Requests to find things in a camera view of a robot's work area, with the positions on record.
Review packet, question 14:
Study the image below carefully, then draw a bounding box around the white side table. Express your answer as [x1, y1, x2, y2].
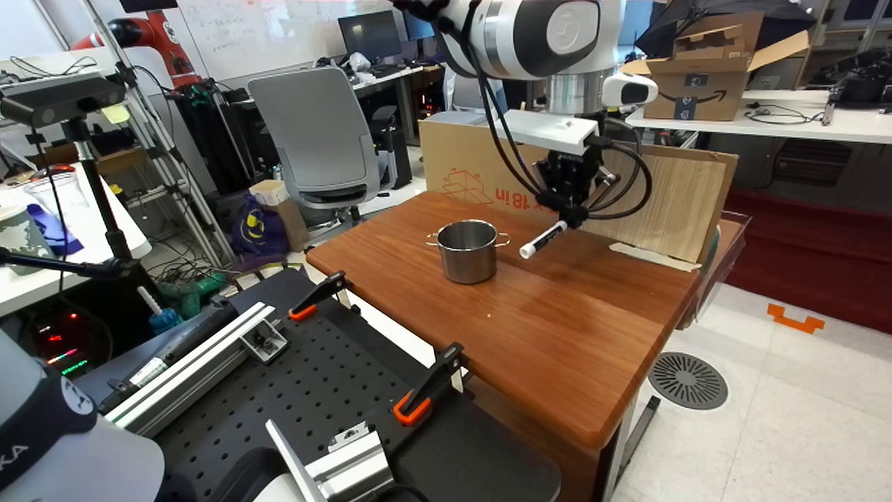
[0, 161, 152, 321]

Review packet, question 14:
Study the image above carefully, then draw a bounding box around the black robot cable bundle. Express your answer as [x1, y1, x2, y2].
[460, 24, 655, 222]

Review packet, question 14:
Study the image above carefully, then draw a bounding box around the black and white marker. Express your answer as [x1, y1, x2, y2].
[516, 217, 570, 263]

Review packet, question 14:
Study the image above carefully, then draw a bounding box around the blue cloth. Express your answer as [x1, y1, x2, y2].
[25, 200, 87, 260]

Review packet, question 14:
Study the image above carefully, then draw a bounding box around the white work table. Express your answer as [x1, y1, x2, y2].
[622, 87, 892, 147]

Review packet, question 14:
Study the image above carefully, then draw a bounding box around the pale corrugated cardboard sheet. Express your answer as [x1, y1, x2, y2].
[594, 143, 733, 267]

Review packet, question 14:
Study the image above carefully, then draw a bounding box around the aluminium rail with bracket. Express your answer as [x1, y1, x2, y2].
[101, 298, 292, 439]

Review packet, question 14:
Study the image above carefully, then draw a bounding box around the small steel pot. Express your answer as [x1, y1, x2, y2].
[427, 217, 512, 288]

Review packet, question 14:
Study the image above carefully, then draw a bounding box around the black unit with red lights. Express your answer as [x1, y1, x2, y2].
[18, 300, 117, 377]

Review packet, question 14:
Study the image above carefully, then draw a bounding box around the grey office chair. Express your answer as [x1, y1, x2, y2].
[241, 62, 384, 229]

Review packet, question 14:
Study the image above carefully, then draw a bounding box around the black tripod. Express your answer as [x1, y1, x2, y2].
[0, 114, 144, 284]

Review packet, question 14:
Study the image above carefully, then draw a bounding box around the black equipment case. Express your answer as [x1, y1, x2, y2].
[173, 82, 282, 200]

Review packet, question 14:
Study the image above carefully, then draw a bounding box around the black perforated breadboard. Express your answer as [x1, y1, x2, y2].
[73, 267, 565, 502]

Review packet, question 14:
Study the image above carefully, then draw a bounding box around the open smile logo cardboard box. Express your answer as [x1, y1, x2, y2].
[612, 8, 814, 126]

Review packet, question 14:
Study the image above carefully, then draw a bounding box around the aluminium extrusion rail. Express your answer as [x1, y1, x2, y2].
[262, 415, 398, 502]

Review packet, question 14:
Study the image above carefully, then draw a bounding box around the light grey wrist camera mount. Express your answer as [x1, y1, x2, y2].
[449, 105, 601, 160]

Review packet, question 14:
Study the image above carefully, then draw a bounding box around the grey camera on tripod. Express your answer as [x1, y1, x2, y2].
[0, 70, 127, 129]

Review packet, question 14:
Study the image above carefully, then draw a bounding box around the black computer monitor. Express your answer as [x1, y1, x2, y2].
[333, 8, 409, 70]

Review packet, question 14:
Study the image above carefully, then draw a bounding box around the black orange bar clamp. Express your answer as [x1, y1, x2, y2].
[285, 270, 352, 327]
[391, 340, 469, 430]

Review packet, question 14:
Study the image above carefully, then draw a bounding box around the metal shelf rack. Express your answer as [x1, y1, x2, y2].
[81, 0, 236, 274]

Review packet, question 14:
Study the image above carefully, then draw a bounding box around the white robot base link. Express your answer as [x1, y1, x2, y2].
[0, 330, 166, 502]

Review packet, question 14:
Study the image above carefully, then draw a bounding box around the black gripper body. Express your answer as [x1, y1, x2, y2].
[535, 147, 609, 211]

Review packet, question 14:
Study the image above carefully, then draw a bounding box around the brown cardboard panel red print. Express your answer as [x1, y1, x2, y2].
[416, 108, 742, 229]

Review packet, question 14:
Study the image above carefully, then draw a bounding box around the red machine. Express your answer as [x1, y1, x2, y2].
[108, 5, 204, 93]

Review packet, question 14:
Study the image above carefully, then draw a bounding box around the purple bag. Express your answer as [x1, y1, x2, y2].
[220, 189, 292, 264]

